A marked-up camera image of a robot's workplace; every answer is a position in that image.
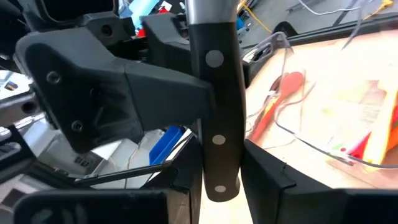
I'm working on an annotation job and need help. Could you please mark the red silicone spoon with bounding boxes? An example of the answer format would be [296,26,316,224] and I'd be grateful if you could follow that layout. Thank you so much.
[248,71,305,141]

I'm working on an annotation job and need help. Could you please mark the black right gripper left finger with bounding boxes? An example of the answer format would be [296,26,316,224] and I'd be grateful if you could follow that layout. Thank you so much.
[141,136,203,224]

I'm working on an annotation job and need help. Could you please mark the black-handled kitchen knife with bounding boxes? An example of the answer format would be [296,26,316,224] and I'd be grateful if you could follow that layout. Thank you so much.
[185,0,248,203]

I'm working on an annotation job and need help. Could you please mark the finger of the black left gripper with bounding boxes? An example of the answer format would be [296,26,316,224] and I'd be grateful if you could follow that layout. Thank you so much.
[14,27,217,154]
[142,12,193,76]

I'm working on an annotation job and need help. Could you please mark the white cable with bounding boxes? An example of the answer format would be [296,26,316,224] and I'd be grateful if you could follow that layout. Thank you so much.
[298,0,361,16]

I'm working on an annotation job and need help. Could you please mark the blue storage bin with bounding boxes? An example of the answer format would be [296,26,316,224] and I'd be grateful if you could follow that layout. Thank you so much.
[149,125,185,166]

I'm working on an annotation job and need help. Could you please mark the yellow silicone spatula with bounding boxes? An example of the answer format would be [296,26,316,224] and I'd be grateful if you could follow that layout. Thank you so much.
[362,79,398,166]

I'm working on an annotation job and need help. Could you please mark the yellow extension cable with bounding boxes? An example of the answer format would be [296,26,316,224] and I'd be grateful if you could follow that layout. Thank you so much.
[238,0,395,34]

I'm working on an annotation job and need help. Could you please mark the black aluminium table frame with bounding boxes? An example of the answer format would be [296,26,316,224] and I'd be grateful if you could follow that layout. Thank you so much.
[71,12,398,189]

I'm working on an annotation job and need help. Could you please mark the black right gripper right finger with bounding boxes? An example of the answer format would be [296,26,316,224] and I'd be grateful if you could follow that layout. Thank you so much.
[241,139,346,224]

